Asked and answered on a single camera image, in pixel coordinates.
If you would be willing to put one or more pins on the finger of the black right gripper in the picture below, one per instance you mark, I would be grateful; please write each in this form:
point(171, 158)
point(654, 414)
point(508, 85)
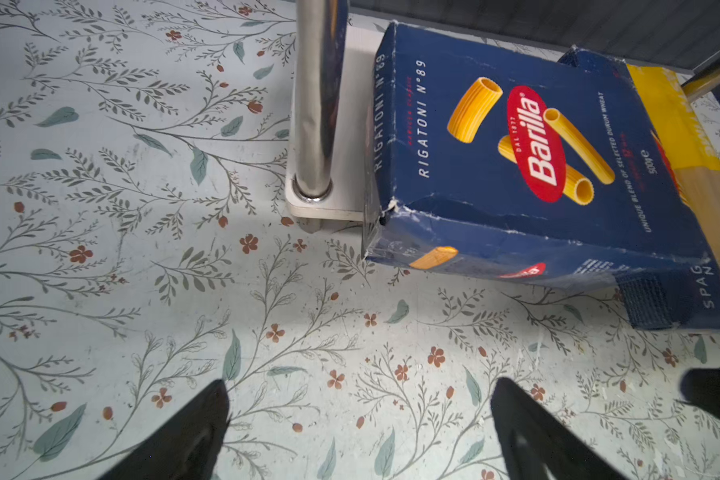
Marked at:
point(701, 388)

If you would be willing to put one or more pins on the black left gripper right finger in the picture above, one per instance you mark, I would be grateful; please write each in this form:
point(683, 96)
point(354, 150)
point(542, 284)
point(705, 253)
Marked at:
point(535, 445)

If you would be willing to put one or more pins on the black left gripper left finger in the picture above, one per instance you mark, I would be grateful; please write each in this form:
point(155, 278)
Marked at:
point(184, 447)

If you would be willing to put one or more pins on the blue Barilla spaghetti box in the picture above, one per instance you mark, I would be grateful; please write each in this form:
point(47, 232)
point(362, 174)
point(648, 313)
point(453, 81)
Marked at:
point(688, 300)

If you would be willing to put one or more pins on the yellow Pastatime bag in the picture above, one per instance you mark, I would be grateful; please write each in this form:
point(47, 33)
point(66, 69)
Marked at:
point(694, 161)

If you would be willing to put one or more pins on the dark blue pasta box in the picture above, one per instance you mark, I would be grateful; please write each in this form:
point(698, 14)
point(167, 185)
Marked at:
point(489, 163)

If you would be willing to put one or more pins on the white two-tier shelf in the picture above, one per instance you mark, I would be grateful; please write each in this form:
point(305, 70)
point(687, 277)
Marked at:
point(332, 95)

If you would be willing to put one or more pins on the floral patterned table mat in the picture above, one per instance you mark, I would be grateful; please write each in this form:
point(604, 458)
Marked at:
point(146, 250)

